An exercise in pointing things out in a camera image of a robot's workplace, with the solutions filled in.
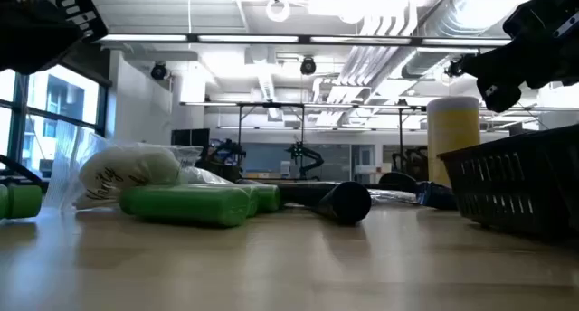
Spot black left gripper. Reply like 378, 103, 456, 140
0, 0, 109, 76

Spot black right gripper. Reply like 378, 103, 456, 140
460, 0, 579, 114

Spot dark blue toiletry tube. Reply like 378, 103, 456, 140
314, 180, 373, 226
414, 180, 458, 212
276, 182, 338, 209

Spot white vanity kit bag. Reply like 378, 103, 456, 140
44, 120, 203, 212

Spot green travel bottle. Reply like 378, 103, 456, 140
247, 186, 261, 218
0, 183, 43, 221
119, 184, 252, 229
256, 184, 282, 214

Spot silver foil packet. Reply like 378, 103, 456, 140
368, 187, 424, 207

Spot white cotton pads bag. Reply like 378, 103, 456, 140
178, 165, 234, 186

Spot black ceiling spotlight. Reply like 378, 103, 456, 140
445, 56, 463, 80

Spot large window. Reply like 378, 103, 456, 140
0, 52, 112, 181

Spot yellow canister white lid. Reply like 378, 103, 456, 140
426, 96, 481, 188

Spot black slotted plastic basket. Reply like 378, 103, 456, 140
540, 123, 579, 247
436, 134, 551, 238

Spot round black ceiling fixture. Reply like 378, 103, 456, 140
299, 56, 318, 76
149, 61, 169, 81

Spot black background monitors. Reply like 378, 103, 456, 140
170, 127, 212, 150

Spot long ceiling light strip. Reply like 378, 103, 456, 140
97, 33, 512, 48

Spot silver ventilation duct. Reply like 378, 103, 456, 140
400, 0, 515, 80

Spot black overhead rig frame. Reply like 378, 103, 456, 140
180, 100, 429, 184

